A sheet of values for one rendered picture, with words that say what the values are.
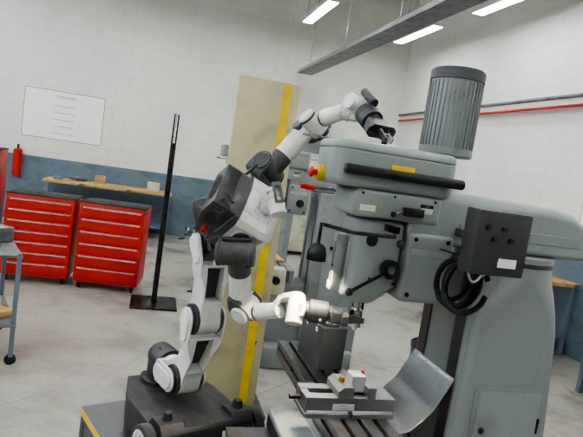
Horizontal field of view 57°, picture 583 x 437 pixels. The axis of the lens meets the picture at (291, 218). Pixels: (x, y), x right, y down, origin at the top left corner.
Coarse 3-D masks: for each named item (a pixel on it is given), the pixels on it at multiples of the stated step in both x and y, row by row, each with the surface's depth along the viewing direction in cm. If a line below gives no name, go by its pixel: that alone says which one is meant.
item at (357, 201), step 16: (336, 192) 204; (352, 192) 187; (368, 192) 185; (384, 192) 187; (336, 208) 204; (352, 208) 186; (368, 208) 186; (384, 208) 188; (400, 208) 189; (416, 208) 191; (432, 208) 192; (432, 224) 193
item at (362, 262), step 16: (352, 224) 194; (368, 224) 190; (384, 224) 191; (400, 224) 193; (352, 240) 193; (368, 240) 189; (384, 240) 192; (352, 256) 192; (368, 256) 191; (384, 256) 193; (352, 272) 192; (368, 272) 192; (368, 288) 193; (384, 288) 194
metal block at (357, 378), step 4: (348, 372) 197; (352, 372) 197; (356, 372) 198; (360, 372) 198; (348, 376) 197; (352, 376) 193; (356, 376) 193; (360, 376) 194; (364, 376) 195; (348, 380) 197; (352, 380) 193; (356, 380) 194; (360, 380) 194; (364, 380) 194; (352, 384) 193; (356, 384) 194; (360, 384) 194; (364, 384) 195; (356, 388) 194; (360, 388) 195; (356, 392) 194; (360, 392) 195
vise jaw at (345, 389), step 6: (330, 378) 199; (336, 378) 197; (330, 384) 197; (336, 384) 194; (342, 384) 192; (348, 384) 193; (336, 390) 191; (342, 390) 189; (348, 390) 190; (354, 390) 190; (342, 396) 189; (348, 396) 190
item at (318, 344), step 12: (312, 324) 239; (336, 324) 233; (300, 336) 249; (312, 336) 238; (324, 336) 230; (336, 336) 232; (300, 348) 248; (312, 348) 237; (324, 348) 231; (336, 348) 233; (312, 360) 235; (324, 360) 232; (336, 360) 234
